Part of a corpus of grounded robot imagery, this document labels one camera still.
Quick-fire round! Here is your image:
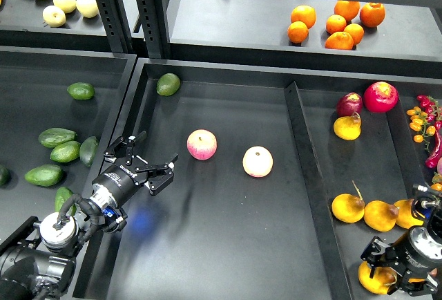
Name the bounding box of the dark avocado at edge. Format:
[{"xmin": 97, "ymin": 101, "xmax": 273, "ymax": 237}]
[{"xmin": 0, "ymin": 165, "xmax": 10, "ymax": 186}]

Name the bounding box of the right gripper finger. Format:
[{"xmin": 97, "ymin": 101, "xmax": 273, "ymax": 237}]
[
  {"xmin": 387, "ymin": 272, "xmax": 437, "ymax": 296},
  {"xmin": 361, "ymin": 236, "xmax": 397, "ymax": 278}
]

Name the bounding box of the pink red apple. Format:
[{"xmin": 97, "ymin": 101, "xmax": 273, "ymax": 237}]
[{"xmin": 186, "ymin": 129, "xmax": 218, "ymax": 160}]

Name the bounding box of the black left tray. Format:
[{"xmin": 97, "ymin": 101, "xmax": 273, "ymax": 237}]
[{"xmin": 1, "ymin": 46, "xmax": 136, "ymax": 239}]

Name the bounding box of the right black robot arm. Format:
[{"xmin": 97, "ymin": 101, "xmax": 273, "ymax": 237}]
[{"xmin": 361, "ymin": 185, "xmax": 441, "ymax": 297}]

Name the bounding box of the dark red apple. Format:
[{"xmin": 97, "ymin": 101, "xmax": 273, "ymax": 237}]
[{"xmin": 336, "ymin": 92, "xmax": 363, "ymax": 117}]

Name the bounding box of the black tray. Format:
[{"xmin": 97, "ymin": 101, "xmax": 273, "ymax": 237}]
[
  {"xmin": 285, "ymin": 73, "xmax": 441, "ymax": 299},
  {"xmin": 1, "ymin": 46, "xmax": 136, "ymax": 239},
  {"xmin": 70, "ymin": 59, "xmax": 333, "ymax": 299}
]

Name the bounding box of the green avocado top left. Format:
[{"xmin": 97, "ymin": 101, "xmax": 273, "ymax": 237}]
[{"xmin": 67, "ymin": 82, "xmax": 95, "ymax": 100}]

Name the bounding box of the cherry tomato bunch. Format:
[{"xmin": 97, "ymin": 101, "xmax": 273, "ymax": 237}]
[{"xmin": 406, "ymin": 95, "xmax": 441, "ymax": 144}]

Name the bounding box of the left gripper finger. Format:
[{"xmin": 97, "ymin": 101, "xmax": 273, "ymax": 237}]
[
  {"xmin": 103, "ymin": 131, "xmax": 147, "ymax": 166},
  {"xmin": 135, "ymin": 154, "xmax": 178, "ymax": 196}
]

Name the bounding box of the black right tray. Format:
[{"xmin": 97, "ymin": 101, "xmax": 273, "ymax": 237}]
[{"xmin": 285, "ymin": 73, "xmax": 441, "ymax": 299}]

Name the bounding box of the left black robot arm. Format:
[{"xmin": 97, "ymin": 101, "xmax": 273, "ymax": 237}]
[{"xmin": 1, "ymin": 131, "xmax": 178, "ymax": 299}]

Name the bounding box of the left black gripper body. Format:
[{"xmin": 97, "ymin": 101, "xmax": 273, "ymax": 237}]
[{"xmin": 91, "ymin": 160, "xmax": 151, "ymax": 207}]

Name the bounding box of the red chili pepper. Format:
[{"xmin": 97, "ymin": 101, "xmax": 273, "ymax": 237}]
[{"xmin": 425, "ymin": 131, "xmax": 441, "ymax": 169}]

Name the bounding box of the bright red apple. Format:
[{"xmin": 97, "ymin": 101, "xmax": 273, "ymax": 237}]
[{"xmin": 363, "ymin": 82, "xmax": 398, "ymax": 113}]

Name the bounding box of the pale pink apple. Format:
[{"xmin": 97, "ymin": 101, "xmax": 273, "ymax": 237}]
[{"xmin": 242, "ymin": 146, "xmax": 273, "ymax": 178}]

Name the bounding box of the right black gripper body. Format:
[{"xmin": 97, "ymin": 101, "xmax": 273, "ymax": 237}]
[{"xmin": 386, "ymin": 226, "xmax": 441, "ymax": 279}]

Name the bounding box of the green avocado in middle tray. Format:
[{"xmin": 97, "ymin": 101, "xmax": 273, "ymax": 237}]
[{"xmin": 156, "ymin": 73, "xmax": 181, "ymax": 96}]

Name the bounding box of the black middle tray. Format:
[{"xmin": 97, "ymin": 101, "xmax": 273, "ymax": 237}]
[{"xmin": 70, "ymin": 59, "xmax": 333, "ymax": 299}]

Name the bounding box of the black shelf upright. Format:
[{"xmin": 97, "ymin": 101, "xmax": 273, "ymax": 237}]
[
  {"xmin": 96, "ymin": 0, "xmax": 132, "ymax": 53},
  {"xmin": 136, "ymin": 0, "xmax": 171, "ymax": 59}
]

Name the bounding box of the pale yellow pear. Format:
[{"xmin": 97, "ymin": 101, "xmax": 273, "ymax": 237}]
[
  {"xmin": 76, "ymin": 0, "xmax": 99, "ymax": 19},
  {"xmin": 42, "ymin": 6, "xmax": 66, "ymax": 28},
  {"xmin": 52, "ymin": 0, "xmax": 77, "ymax": 14}
]

